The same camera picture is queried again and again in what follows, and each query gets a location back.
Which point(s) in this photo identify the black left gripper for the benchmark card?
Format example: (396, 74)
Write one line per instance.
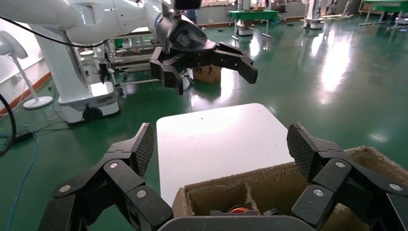
(181, 35)

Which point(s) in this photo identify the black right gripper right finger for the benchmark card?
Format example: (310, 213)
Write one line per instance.
(331, 178)

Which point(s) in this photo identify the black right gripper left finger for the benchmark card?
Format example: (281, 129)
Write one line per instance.
(121, 185)

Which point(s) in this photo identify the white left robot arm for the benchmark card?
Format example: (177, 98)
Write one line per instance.
(95, 19)

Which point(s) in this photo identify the small cardboard box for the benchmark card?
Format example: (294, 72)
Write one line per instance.
(207, 74)

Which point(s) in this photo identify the brown divided cardboard box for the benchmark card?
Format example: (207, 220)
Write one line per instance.
(274, 185)

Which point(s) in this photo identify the metal wheeled cart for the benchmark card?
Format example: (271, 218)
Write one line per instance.
(134, 60)

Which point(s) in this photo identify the green covered table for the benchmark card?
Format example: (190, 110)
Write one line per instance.
(253, 15)
(389, 4)

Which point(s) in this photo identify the black power strip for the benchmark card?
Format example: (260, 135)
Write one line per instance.
(23, 136)

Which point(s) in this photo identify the white robot torso and base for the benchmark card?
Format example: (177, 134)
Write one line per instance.
(73, 79)

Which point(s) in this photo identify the white standing fan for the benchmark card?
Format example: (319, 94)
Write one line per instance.
(12, 47)

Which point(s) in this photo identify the left wrist camera housing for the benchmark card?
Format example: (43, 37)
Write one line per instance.
(187, 4)

